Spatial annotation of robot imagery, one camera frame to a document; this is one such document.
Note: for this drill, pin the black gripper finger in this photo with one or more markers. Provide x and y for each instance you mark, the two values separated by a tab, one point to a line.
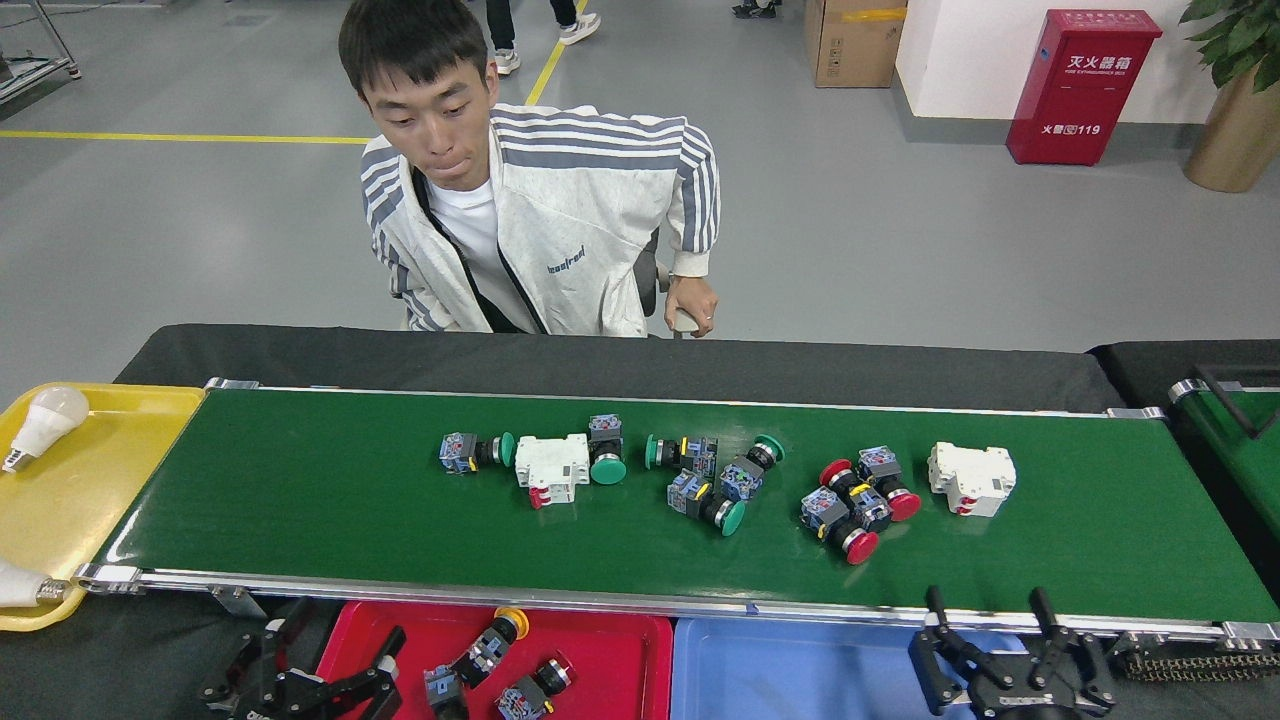
935	665
1090	670
240	675
370	685

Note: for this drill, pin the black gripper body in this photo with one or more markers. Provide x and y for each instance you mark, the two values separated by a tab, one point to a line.
290	708
1020	702

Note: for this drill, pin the yellow push button switch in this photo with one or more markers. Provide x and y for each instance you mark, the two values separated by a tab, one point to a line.
511	622

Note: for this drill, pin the white circuit breaker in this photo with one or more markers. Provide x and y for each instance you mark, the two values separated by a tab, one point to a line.
550	465
970	478

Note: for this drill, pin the blue plastic tray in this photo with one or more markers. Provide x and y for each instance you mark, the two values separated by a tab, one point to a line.
790	675

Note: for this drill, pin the yellow plastic tray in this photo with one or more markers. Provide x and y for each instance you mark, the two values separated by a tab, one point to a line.
100	500

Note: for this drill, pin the red plastic tray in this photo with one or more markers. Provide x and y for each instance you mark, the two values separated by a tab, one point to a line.
620	670

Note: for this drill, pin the short green conveyor belt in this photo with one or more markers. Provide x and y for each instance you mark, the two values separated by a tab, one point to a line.
1235	440

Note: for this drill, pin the person's left hand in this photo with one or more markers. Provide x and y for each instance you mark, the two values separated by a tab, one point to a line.
695	298

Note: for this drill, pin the white light bulb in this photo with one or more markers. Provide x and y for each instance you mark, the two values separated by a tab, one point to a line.
50	420
20	585

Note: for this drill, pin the grey office chair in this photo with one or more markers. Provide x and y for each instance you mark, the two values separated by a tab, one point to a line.
648	275

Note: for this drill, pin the person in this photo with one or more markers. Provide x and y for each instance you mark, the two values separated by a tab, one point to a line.
575	25
570	220
755	8

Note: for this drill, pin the potted plant in gold pot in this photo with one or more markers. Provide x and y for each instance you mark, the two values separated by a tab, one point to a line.
1235	140

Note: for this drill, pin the red fire extinguisher box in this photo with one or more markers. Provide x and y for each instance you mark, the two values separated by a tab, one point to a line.
1080	90

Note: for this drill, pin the brown cardboard box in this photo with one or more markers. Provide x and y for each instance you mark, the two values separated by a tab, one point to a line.
850	45

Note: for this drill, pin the metal frame rack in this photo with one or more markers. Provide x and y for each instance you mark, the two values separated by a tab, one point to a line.
45	70

